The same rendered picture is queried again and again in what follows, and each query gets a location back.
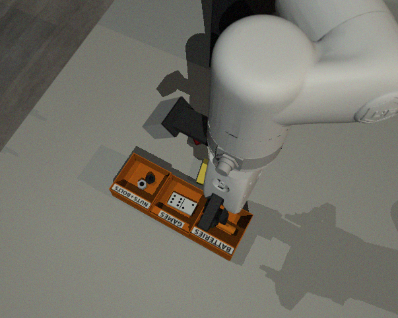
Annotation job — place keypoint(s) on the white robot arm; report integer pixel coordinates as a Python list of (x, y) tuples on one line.
[(267, 75)]

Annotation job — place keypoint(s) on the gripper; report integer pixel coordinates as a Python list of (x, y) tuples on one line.
[(232, 192)]

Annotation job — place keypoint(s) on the black hexagonal nut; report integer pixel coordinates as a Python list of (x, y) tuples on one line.
[(150, 179)]

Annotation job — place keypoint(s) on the orange bin with nuts and bolts label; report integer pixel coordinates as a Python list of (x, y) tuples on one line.
[(154, 198)]

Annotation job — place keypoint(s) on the white domino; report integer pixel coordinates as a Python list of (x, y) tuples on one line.
[(182, 204)]

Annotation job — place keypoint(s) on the grey hex nut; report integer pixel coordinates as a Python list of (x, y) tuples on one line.
[(142, 184)]

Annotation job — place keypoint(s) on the orange aa battery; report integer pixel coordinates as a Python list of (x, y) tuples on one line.
[(228, 227)]

